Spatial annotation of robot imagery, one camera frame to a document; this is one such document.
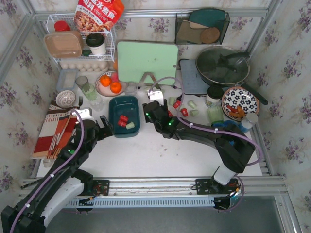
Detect striped kitchen towel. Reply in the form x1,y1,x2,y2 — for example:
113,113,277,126
32,101,77,159

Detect white cup black lid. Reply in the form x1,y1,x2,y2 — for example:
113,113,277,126
86,33,106,55

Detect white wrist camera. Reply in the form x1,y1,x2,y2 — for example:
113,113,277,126
71,107,95,121
147,90,164,103

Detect teal plastic storage basket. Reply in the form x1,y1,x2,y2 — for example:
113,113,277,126
108,96,140,138

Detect blue cloth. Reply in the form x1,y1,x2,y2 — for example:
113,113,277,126
211,120,241,133

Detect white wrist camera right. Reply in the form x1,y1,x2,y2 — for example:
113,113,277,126
147,90,164,103

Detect white strainer basket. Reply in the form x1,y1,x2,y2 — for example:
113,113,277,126
56,90,76,108

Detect grey induction cooker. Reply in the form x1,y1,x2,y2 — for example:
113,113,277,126
179,59,209,95

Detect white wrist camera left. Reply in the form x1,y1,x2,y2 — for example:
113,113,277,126
71,107,95,121

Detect egg tray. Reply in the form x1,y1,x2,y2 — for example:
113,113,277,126
60,61,109,72

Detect clear glass tumbler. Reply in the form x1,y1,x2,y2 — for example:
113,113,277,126
89,96,104,112

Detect clear container blue lid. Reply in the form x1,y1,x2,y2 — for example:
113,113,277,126
56,68,78,92

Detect brown plastic lunch box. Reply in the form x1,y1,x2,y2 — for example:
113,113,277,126
44,31,83,59

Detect red snack bag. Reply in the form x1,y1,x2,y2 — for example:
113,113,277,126
73,0,125,33

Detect green glass cup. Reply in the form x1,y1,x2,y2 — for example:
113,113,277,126
75,76,97,101

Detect black mesh organizer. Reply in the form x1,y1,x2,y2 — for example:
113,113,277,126
174,8,230,45

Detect silver fork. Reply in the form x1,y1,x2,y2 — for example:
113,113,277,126
77,96,83,109

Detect pink bowl with oranges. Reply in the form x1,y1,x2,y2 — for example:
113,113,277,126
95,71,127,97

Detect black pan with glass lid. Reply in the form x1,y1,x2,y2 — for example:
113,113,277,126
195,46,268,105

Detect red capped jar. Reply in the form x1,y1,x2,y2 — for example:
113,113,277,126
54,20,70,32

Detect white jar black lid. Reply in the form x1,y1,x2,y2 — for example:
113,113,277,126
205,85,224,107

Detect floral patterned plate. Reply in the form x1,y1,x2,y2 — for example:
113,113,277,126
221,86,260,121

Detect green cutting board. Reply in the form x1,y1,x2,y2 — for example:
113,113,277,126
117,41,178,83

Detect red coffee capsule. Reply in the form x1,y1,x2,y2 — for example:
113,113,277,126
119,115,129,123
118,120,127,127

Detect white wire rack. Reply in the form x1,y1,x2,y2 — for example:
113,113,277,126
45,13,116,63

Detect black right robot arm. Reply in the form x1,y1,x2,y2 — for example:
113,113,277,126
142,101,257,185

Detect blue jar silver lid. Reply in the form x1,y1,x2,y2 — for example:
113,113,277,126
239,113,259,133

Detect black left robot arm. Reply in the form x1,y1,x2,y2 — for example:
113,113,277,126
0,116,112,233

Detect green glass bottle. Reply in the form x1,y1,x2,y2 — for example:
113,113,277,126
207,105,224,123

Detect green coffee capsule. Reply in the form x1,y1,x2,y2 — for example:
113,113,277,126
126,122,135,130

